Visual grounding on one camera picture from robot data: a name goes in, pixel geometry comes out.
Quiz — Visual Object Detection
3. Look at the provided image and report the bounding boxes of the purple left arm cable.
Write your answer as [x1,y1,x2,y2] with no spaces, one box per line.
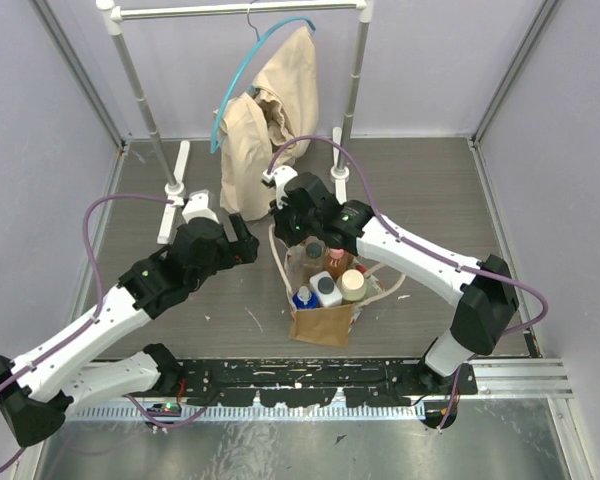
[0,193,181,479]

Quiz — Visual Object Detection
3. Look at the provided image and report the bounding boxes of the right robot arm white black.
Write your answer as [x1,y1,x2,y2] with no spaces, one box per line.
[261,166,519,394]

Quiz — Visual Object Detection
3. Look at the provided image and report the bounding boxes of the blue clothes hanger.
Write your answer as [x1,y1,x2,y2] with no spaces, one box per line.
[209,15,317,155]

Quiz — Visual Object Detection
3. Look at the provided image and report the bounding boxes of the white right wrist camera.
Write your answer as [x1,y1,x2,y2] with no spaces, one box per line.
[261,165,298,209]

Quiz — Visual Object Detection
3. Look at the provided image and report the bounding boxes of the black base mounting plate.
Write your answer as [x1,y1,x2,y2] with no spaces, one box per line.
[124,357,479,409]

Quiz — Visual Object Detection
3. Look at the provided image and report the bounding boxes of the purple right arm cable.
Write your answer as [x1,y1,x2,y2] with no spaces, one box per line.
[267,134,550,431]

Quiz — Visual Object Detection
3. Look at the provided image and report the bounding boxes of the canvas tote bag with handles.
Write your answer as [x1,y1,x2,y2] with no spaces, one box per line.
[268,227,406,347]

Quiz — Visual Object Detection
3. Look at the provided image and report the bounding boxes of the dark cap clear bottle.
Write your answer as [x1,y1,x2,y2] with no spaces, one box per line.
[300,240,325,281]

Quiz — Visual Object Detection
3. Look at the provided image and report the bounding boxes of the pink cap amber bottle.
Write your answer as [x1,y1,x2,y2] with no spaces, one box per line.
[323,248,353,281]

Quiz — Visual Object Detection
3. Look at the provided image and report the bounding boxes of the beige cloth garment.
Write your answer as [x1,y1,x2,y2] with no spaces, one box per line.
[219,26,319,221]

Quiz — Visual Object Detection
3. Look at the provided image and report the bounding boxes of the cream lid green jar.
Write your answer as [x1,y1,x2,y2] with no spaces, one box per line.
[337,269,367,303]

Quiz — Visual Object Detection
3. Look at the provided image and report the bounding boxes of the white metal clothes rack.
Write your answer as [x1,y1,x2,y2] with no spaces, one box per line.
[96,1,374,244]

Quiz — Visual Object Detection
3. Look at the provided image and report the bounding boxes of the white slotted cable duct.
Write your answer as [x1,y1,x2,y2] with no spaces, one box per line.
[79,401,425,422]

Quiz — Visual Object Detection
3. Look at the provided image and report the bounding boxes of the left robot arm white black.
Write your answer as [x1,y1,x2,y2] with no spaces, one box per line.
[0,214,259,448]

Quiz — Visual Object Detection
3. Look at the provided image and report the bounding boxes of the small green led board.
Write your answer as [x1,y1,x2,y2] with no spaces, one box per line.
[147,402,182,417]

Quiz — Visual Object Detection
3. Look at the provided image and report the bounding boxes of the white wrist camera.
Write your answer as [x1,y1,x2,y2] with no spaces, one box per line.
[173,189,220,224]
[261,165,298,209]

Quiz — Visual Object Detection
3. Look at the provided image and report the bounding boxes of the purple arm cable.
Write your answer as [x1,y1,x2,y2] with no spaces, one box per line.
[267,134,550,431]
[0,193,181,479]

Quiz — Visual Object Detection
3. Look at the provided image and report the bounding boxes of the white bottle grey cap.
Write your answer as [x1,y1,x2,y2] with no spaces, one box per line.
[309,271,343,308]

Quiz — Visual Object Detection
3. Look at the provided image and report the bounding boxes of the blue bottle white pump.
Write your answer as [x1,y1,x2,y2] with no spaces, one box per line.
[292,285,319,310]

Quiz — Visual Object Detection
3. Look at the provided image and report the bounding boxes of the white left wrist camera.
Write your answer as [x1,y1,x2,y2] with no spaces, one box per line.
[173,189,220,224]

